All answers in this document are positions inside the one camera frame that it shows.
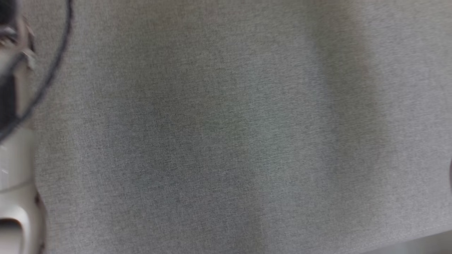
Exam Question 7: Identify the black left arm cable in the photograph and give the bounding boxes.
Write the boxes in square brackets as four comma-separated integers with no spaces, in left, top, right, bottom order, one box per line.
[0,0,75,141]

